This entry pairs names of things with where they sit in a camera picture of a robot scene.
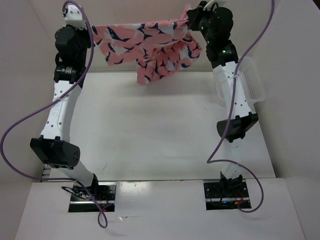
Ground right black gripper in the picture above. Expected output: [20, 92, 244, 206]
[188, 0, 218, 44]

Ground pink shark print shorts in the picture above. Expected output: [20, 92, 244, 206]
[92, 4, 202, 85]

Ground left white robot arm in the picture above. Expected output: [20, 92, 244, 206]
[30, 25, 100, 200]

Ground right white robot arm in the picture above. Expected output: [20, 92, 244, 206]
[187, 0, 259, 163]

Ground white plastic mesh basket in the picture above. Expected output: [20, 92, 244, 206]
[238, 56, 266, 105]

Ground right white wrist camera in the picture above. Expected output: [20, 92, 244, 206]
[203, 0, 227, 11]

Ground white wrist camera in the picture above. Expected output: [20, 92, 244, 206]
[62, 4, 87, 30]
[203, 0, 227, 11]

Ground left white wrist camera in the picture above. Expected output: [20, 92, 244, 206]
[62, 4, 87, 30]

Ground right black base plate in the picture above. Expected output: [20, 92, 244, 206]
[203, 180, 252, 211]

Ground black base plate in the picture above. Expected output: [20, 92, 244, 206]
[61, 181, 117, 213]
[203, 180, 252, 211]

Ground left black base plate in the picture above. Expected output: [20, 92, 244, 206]
[61, 181, 117, 213]

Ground aluminium rail table edge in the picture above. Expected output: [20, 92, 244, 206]
[41, 71, 78, 182]

